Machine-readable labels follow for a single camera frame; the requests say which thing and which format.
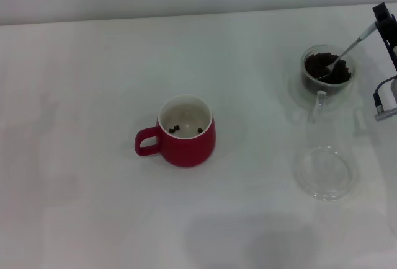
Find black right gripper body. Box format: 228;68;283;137
386;35;397;71

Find metal spoon with blue handle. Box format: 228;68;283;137
316;22;378;81

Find red ceramic mug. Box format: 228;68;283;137
134;94;217;169

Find coffee beans pile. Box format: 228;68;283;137
305;51;353;84

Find small clear glass saucer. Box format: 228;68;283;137
293;146;357;201

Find right arm cable with plug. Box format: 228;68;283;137
373;75;397;121

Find clear glass cup with handle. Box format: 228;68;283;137
302;44;357;123

